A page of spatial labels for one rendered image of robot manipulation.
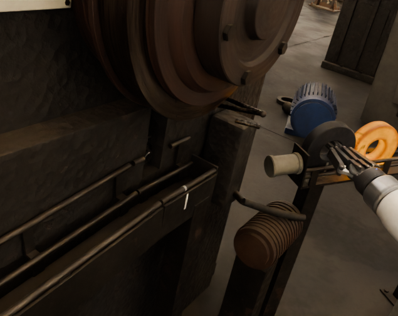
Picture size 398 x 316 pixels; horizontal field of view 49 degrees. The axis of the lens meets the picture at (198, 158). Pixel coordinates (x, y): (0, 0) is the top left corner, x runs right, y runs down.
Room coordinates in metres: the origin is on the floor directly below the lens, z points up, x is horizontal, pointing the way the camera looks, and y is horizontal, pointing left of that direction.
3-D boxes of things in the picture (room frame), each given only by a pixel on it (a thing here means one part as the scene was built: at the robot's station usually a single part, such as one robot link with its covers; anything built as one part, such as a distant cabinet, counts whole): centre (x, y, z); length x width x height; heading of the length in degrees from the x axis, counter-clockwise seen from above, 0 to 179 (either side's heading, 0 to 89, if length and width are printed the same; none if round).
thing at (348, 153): (1.03, -0.40, 0.73); 0.11 x 0.01 x 0.04; 24
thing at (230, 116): (1.00, -0.07, 0.68); 0.11 x 0.08 x 0.24; 60
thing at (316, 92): (2.95, -0.72, 0.17); 0.57 x 0.31 x 0.34; 170
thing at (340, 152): (1.02, -0.37, 0.73); 0.11 x 0.01 x 0.04; 27
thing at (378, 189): (0.90, -0.44, 0.73); 0.09 x 0.06 x 0.09; 115
